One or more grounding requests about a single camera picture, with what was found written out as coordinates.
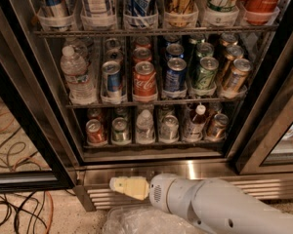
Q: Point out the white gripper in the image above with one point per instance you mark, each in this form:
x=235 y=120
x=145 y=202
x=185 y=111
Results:
x=159 y=191

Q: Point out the silver 7up can bottom shelf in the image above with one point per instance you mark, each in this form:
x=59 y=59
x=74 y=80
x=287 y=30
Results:
x=169 y=128

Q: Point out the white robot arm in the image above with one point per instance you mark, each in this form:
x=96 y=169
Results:
x=212 y=205

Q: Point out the green can bottom shelf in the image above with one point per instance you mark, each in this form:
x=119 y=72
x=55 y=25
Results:
x=120 y=130

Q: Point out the red can bottom shelf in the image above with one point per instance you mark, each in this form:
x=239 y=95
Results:
x=95 y=132

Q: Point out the small water bottle bottom shelf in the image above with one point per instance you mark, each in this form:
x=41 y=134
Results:
x=145 y=128

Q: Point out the bronze can bottom shelf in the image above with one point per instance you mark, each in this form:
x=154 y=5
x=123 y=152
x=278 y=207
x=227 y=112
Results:
x=217 y=127

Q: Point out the blue silver can middle shelf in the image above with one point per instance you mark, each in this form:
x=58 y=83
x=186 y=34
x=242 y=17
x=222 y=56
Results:
x=112 y=78

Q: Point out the red coca-cola can front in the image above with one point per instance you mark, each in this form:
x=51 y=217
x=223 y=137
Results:
x=144 y=79

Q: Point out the left glass fridge door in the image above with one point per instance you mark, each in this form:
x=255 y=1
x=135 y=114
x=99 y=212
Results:
x=30 y=140

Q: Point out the glass fridge door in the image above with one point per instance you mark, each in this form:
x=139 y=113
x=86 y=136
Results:
x=270 y=149
x=30 y=140

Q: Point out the stainless steel fridge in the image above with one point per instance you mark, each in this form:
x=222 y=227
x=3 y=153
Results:
x=103 y=38

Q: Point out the blue pepsi can front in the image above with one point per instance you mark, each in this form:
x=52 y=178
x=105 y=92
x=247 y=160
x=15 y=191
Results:
x=175 y=74

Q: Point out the blue pepsi can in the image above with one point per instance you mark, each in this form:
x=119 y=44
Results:
x=175 y=74
x=174 y=51

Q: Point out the green can front middle shelf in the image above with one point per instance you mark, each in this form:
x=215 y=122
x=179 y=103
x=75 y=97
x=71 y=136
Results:
x=205 y=73

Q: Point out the large water bottle middle shelf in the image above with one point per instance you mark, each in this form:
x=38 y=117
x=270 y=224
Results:
x=77 y=76

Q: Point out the gold can front middle shelf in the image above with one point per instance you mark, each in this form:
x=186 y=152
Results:
x=236 y=75

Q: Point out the right glass fridge door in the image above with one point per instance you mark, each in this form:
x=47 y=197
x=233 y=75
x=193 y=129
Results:
x=270 y=149

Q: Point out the red coca-cola can top shelf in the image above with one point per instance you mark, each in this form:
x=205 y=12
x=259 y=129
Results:
x=258 y=12

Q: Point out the clear plastic bag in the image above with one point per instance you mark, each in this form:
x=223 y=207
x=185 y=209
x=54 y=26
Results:
x=145 y=220

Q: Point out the brown drink bottle white cap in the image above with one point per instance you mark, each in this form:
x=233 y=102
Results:
x=195 y=122

